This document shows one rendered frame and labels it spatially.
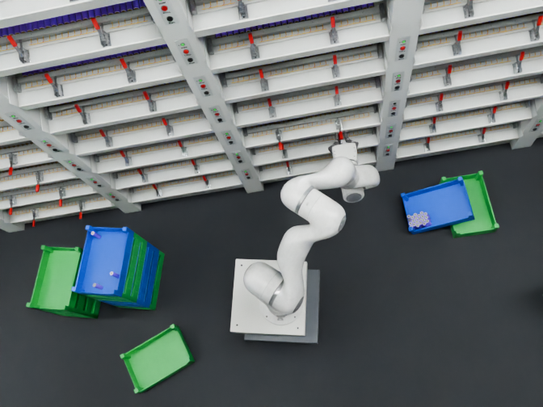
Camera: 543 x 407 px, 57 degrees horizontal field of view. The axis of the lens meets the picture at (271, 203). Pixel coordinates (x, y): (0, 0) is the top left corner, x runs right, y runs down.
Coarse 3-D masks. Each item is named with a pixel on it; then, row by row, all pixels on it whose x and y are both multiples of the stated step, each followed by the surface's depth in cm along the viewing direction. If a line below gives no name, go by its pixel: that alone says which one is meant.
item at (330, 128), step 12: (360, 108) 217; (348, 120) 217; (360, 120) 217; (372, 120) 216; (288, 132) 220; (300, 132) 219; (312, 132) 219; (324, 132) 218; (252, 144) 222; (264, 144) 221
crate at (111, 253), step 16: (96, 240) 230; (112, 240) 229; (128, 240) 223; (96, 256) 227; (112, 256) 226; (128, 256) 224; (80, 272) 221; (96, 272) 224; (80, 288) 218; (96, 288) 221; (112, 288) 220
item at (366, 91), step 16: (368, 80) 196; (272, 96) 200; (288, 96) 200; (304, 96) 201; (320, 96) 201; (336, 96) 196; (352, 96) 199; (368, 96) 199; (384, 96) 193; (240, 112) 203; (256, 112) 203; (272, 112) 200; (288, 112) 202; (304, 112) 201; (320, 112) 203
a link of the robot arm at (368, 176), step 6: (360, 168) 185; (366, 168) 186; (372, 168) 188; (360, 174) 184; (366, 174) 185; (372, 174) 187; (378, 174) 191; (360, 180) 184; (366, 180) 185; (372, 180) 187; (378, 180) 191; (348, 186) 174; (354, 186) 181; (360, 186) 185; (366, 186) 186; (372, 186) 195
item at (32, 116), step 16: (0, 80) 167; (0, 96) 169; (0, 112) 177; (16, 112) 178; (32, 112) 184; (16, 128) 188; (64, 144) 203; (80, 160) 216; (80, 176) 230; (96, 176) 232; (128, 208) 272
